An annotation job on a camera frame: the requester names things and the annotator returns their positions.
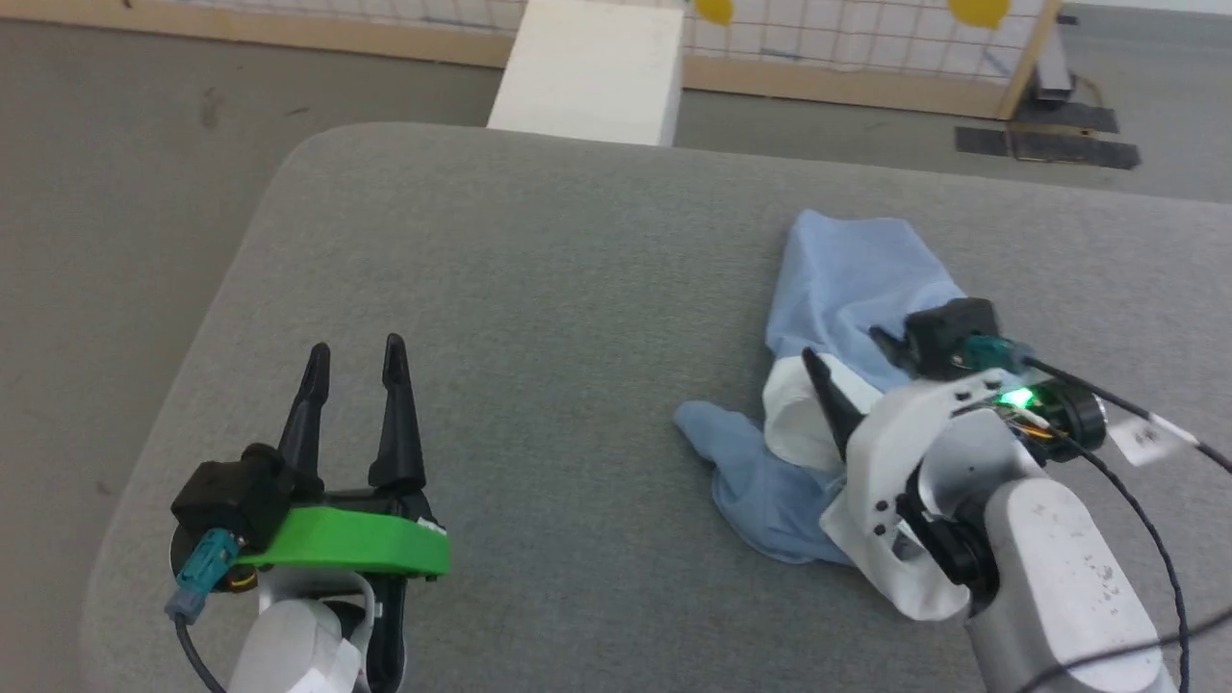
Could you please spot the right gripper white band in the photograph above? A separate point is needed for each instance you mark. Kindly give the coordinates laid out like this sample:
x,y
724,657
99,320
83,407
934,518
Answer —
x,y
890,452

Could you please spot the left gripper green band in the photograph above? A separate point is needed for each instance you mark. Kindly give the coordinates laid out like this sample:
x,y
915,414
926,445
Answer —
x,y
346,539

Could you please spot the light blue white garment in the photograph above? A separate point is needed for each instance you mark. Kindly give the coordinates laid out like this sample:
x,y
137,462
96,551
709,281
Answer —
x,y
847,279

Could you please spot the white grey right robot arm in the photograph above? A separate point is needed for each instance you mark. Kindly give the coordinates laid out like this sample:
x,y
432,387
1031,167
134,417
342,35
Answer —
x,y
1049,568

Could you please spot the black floor mat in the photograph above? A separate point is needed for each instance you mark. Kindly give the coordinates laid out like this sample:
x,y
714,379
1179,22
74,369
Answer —
x,y
1049,146

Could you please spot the yellow round disc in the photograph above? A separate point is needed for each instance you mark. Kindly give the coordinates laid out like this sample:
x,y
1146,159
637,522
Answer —
x,y
979,10
714,10

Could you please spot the white rectangular block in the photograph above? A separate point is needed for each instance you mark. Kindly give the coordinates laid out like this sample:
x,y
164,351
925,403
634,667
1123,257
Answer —
x,y
592,72

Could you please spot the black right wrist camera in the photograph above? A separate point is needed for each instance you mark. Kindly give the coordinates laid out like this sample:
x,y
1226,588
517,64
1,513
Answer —
x,y
948,332

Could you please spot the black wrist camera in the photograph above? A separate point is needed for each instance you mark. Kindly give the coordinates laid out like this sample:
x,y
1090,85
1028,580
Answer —
x,y
948,332
231,496

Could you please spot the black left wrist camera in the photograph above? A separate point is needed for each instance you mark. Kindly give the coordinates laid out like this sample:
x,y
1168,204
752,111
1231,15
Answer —
x,y
231,496

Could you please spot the wooden frame mesh fence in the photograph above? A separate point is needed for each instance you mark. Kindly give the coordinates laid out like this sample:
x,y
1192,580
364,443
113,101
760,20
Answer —
x,y
828,82

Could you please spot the grey metal post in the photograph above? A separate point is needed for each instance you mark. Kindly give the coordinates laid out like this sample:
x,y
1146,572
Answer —
x,y
1054,67

